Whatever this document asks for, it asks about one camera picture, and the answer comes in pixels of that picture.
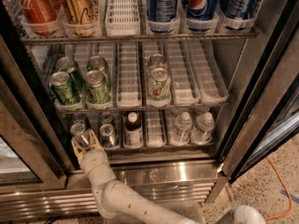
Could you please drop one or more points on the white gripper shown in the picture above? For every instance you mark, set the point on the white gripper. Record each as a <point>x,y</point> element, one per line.
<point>92,160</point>

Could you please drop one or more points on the redbull can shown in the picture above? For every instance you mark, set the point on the redbull can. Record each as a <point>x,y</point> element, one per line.
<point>108,137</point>
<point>81,136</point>
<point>81,118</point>
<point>105,118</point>

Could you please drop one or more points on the green can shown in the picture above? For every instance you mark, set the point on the green can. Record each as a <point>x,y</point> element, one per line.
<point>97,89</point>
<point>99,63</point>
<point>64,88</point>
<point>71,67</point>

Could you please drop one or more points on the front left green can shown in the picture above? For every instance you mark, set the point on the front left green can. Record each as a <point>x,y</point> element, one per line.
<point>64,88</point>

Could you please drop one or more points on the back left green can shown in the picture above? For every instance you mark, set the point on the back left green can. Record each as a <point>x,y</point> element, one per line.
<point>71,67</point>

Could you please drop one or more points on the back white floral can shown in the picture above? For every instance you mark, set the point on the back white floral can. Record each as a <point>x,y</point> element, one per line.
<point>157,60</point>

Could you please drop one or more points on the stainless steel fridge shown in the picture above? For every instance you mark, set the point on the stainless steel fridge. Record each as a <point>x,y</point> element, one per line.
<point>40,176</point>

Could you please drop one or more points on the gold soda can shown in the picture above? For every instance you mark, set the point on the gold soda can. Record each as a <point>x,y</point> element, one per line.
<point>81,15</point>

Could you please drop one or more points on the red coca-cola can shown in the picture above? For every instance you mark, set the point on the red coca-cola can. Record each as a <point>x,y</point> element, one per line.
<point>41,13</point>

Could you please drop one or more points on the left blue pepsi can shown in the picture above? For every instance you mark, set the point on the left blue pepsi can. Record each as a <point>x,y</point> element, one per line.
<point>161,14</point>

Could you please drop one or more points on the blue pepsi can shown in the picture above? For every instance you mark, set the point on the blue pepsi can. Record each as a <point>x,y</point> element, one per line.
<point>161,14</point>
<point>201,15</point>
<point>239,14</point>

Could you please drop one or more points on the open fridge door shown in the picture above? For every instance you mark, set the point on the open fridge door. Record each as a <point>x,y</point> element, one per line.
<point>275,117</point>

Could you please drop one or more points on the middle blue pepsi can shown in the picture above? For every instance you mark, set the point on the middle blue pepsi can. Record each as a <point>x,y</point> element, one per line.
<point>201,15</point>

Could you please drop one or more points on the right blue pepsi can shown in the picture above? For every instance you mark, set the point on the right blue pepsi can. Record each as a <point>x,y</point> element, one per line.
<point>239,14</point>

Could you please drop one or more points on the dark drink bottle white cap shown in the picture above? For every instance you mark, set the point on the dark drink bottle white cap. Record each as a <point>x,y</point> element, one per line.
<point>133,131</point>

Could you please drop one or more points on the empty white middle tray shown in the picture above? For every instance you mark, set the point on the empty white middle tray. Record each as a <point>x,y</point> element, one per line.
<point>129,84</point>

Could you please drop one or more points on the empty white tray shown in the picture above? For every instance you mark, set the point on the empty white tray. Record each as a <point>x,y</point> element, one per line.
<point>207,73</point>
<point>155,129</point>
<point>184,87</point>
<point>129,84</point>

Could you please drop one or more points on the empty white bottom tray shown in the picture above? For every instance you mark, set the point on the empty white bottom tray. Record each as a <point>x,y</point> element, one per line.
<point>155,129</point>

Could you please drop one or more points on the left clear water bottle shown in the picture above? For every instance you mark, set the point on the left clear water bottle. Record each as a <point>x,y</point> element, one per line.
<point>181,130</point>

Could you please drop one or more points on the clear water bottle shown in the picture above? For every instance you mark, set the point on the clear water bottle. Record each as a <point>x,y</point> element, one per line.
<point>181,130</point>
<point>203,127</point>

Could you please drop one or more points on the right clear water bottle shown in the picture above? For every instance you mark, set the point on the right clear water bottle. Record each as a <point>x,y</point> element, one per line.
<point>203,127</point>

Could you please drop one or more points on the clear plastic bin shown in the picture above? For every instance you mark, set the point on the clear plastic bin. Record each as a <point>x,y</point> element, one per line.
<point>189,209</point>

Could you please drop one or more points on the empty white tray far right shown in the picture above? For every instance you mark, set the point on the empty white tray far right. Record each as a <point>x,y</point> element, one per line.
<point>207,73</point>

